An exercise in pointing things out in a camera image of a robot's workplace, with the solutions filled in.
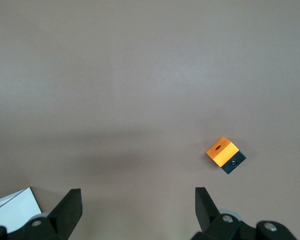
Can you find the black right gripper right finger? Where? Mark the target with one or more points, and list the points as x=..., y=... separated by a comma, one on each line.
x=205, y=212

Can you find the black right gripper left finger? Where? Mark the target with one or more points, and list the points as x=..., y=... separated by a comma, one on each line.
x=67, y=212

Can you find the white drawer cabinet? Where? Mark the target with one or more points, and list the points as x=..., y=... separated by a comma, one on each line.
x=12, y=207

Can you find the orange and black switch box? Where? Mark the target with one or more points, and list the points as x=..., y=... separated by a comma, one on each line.
x=221, y=150

